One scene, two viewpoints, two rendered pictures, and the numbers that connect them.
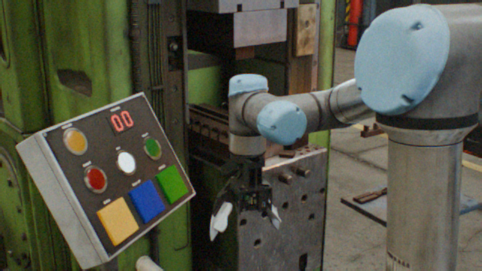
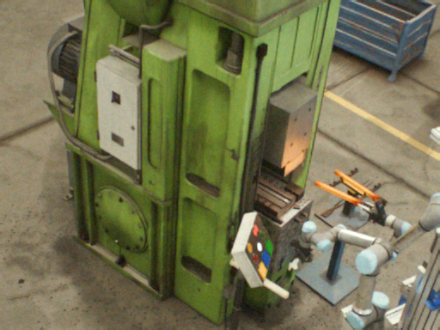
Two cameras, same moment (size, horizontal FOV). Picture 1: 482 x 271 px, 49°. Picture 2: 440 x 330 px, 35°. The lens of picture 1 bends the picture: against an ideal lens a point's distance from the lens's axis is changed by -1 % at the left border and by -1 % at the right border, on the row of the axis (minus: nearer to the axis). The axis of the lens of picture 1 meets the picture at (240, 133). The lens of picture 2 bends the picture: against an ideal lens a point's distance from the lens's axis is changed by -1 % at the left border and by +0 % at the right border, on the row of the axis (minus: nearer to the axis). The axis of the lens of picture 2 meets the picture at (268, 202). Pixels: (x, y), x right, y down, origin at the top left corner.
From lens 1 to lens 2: 3.16 m
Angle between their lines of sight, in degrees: 28
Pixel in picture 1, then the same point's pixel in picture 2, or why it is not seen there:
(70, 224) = (249, 275)
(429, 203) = (369, 287)
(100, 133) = (253, 240)
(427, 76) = (371, 271)
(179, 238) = not seen: hidden behind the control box
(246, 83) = (310, 229)
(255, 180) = (308, 254)
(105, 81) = (230, 198)
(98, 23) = (230, 178)
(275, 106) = (323, 242)
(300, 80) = not seen: hidden behind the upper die
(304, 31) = not seen: hidden behind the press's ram
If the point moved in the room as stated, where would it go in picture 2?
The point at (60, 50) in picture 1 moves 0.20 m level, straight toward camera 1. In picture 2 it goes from (188, 165) to (204, 185)
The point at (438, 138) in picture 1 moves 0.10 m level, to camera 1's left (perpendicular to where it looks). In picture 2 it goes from (372, 277) to (354, 279)
